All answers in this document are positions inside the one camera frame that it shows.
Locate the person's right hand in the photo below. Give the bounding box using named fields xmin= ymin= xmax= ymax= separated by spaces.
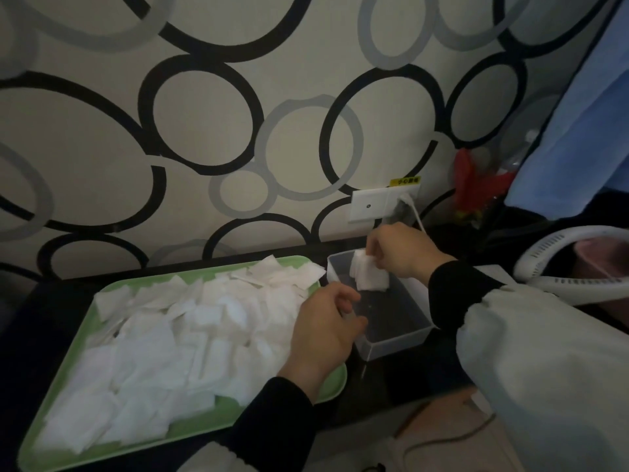
xmin=366 ymin=223 xmax=458 ymax=286

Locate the person's left hand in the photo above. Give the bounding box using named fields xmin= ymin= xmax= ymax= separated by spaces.
xmin=277 ymin=282 xmax=370 ymax=400

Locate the clear plastic box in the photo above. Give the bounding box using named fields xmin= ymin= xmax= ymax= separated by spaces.
xmin=326 ymin=249 xmax=434 ymax=362

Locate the pile of white cotton pads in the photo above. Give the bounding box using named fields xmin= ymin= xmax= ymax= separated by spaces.
xmin=34 ymin=255 xmax=328 ymax=456

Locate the green plastic tray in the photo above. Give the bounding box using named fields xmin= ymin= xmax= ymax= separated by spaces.
xmin=17 ymin=255 xmax=349 ymax=472

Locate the person's left forearm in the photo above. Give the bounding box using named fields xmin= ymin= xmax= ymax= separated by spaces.
xmin=176 ymin=377 xmax=315 ymax=472

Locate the person's right forearm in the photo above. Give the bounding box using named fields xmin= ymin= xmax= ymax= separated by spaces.
xmin=427 ymin=260 xmax=629 ymax=472

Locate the red decoration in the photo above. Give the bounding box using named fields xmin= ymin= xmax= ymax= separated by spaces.
xmin=451 ymin=147 xmax=514 ymax=224

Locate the white neck fan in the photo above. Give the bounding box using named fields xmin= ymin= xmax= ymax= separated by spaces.
xmin=513 ymin=226 xmax=629 ymax=306

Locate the orange flat piece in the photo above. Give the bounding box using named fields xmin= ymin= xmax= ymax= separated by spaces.
xmin=392 ymin=387 xmax=478 ymax=438

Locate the pink plastic basin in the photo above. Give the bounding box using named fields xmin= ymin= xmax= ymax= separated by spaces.
xmin=572 ymin=238 xmax=629 ymax=335

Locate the blue curtain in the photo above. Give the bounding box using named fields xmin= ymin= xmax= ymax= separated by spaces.
xmin=506 ymin=0 xmax=629 ymax=221

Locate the grey upholstered sofa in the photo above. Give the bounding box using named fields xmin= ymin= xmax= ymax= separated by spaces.
xmin=0 ymin=275 xmax=35 ymax=330

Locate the white charger cable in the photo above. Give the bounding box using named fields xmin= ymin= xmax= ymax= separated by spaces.
xmin=395 ymin=191 xmax=427 ymax=234

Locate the white wall socket plate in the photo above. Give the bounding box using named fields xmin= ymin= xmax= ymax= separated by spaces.
xmin=347 ymin=186 xmax=409 ymax=224

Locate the thin white cable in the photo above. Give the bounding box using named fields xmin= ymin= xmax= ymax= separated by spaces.
xmin=402 ymin=412 xmax=498 ymax=460

